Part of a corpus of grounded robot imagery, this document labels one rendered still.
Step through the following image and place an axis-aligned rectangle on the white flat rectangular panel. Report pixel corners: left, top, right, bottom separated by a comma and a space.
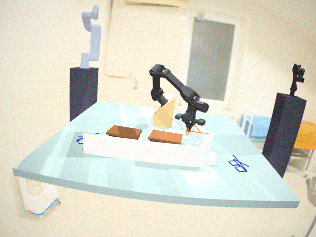
83, 133, 205, 167

